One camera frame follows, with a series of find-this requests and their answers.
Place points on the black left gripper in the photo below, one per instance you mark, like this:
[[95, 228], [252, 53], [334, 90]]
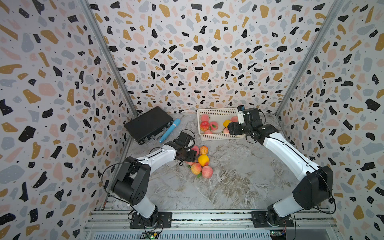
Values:
[[192, 156]]

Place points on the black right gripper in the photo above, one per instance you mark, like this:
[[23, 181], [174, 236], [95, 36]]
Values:
[[235, 131]]

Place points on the dark pink wrinkled peach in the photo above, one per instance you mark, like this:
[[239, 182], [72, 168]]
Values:
[[196, 148]]

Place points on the orange pink front peach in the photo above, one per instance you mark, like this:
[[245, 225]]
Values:
[[196, 169]]

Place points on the orange wrinkled peach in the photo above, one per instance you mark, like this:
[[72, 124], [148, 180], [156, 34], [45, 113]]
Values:
[[204, 150]]

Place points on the yellow peach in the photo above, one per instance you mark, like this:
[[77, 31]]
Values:
[[226, 123], [203, 160]]

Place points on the large pink peach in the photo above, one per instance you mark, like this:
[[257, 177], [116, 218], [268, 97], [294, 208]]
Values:
[[214, 126]]

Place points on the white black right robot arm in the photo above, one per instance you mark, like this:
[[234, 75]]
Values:
[[315, 182]]

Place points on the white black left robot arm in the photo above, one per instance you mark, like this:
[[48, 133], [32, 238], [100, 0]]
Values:
[[132, 180]]

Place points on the white perforated plastic basket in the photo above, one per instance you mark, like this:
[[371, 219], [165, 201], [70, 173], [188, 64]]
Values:
[[218, 115]]

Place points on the light blue plastic tube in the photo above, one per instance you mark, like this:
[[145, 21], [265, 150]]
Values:
[[170, 130]]

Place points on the black ribbed metal case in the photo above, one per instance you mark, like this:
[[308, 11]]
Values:
[[148, 125]]

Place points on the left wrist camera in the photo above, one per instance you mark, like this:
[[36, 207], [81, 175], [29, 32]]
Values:
[[185, 140]]

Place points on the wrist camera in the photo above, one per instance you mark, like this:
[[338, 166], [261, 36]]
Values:
[[249, 116], [185, 140]]

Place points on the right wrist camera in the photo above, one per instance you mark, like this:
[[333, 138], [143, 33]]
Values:
[[249, 116]]

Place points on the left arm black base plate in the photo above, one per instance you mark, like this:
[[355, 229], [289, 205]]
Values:
[[150, 220]]

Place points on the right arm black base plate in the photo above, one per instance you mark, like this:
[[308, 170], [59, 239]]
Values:
[[265, 219]]

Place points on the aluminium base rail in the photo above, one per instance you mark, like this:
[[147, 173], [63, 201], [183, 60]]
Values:
[[210, 225]]

